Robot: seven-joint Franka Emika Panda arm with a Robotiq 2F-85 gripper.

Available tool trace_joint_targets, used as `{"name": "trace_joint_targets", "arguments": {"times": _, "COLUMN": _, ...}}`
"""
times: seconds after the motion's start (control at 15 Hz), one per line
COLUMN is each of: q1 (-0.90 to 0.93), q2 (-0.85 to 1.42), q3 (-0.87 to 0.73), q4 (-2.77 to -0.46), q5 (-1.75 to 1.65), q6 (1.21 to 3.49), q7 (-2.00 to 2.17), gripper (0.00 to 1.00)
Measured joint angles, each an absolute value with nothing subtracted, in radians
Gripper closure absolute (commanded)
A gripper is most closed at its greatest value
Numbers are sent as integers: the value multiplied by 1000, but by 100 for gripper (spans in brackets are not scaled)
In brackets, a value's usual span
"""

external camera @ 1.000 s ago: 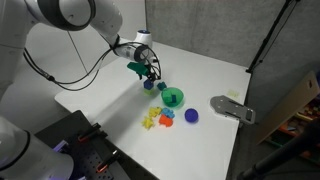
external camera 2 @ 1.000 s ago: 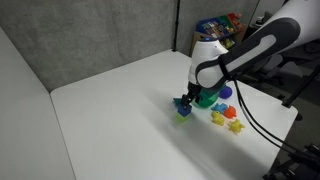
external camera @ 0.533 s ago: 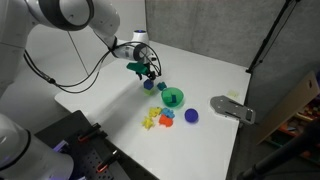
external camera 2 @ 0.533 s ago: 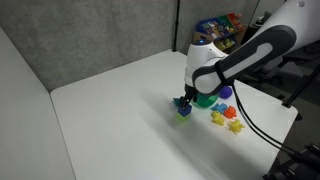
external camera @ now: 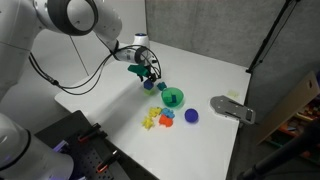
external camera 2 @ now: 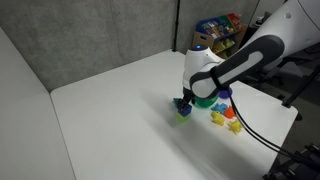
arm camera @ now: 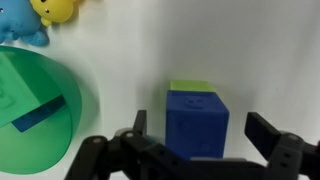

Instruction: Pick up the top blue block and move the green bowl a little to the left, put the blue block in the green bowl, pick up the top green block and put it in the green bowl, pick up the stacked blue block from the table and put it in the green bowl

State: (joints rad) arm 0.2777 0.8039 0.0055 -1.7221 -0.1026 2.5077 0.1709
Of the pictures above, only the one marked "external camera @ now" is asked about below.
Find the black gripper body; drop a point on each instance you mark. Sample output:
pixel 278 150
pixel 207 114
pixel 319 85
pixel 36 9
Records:
pixel 150 74

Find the small blue block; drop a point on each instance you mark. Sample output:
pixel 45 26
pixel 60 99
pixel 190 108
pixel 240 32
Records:
pixel 148 84

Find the large dark blue block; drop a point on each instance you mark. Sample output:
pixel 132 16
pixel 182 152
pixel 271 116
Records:
pixel 172 98

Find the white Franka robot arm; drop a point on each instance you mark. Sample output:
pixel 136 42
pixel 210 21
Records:
pixel 16 33

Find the lime green block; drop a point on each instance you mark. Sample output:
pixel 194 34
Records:
pixel 149 92

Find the translucent green bowl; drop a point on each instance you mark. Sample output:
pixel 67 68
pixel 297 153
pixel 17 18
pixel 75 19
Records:
pixel 173 104

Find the teal toy animal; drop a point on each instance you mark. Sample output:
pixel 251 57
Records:
pixel 161 86

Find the light blue toy animal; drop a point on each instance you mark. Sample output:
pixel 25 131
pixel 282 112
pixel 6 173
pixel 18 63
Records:
pixel 168 112

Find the orange toy animal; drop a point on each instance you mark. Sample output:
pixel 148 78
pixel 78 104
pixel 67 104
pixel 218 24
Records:
pixel 165 121

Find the yellow toy turtle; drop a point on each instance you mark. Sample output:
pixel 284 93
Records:
pixel 148 122

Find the black red clamp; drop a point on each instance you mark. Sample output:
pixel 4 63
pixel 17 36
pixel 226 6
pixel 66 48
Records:
pixel 108 161
pixel 89 133

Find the pale yellow table sticker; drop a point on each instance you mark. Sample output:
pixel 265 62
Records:
pixel 233 93

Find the grey metal plate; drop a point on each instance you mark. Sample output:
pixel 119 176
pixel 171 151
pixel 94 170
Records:
pixel 230 106

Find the black pegboard base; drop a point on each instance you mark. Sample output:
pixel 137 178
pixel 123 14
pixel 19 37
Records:
pixel 83 156

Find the black tripod pole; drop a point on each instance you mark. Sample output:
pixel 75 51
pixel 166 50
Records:
pixel 271 35

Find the wooden toy shelf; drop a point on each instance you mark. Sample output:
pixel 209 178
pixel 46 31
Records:
pixel 290 103

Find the black stand leg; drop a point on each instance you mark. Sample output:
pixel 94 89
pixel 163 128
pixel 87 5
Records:
pixel 283 151

